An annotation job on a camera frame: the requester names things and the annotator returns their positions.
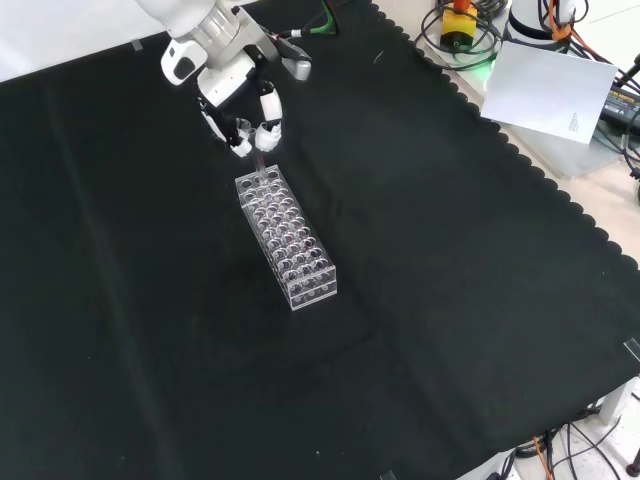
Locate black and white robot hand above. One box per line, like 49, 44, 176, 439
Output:
196, 45, 286, 160

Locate clear acrylic test tube rack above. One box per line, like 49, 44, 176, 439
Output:
234, 163, 339, 313

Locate yellow stop button box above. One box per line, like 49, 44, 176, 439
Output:
439, 0, 484, 53

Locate black bench cloth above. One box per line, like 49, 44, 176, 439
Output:
0, 0, 640, 480

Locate pale board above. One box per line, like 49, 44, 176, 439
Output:
479, 40, 620, 148

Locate grey platform plate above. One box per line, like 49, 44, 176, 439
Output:
414, 34, 631, 180

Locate black power adapter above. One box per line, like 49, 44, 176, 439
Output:
598, 83, 640, 132

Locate white table leg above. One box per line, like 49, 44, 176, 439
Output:
598, 374, 640, 427

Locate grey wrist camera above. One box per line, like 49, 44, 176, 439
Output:
279, 40, 314, 82

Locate green cable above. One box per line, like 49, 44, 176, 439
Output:
298, 0, 343, 37

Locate black coiled cable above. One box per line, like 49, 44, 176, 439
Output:
420, 0, 504, 70

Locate thin orange floor cable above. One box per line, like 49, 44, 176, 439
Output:
530, 434, 553, 480

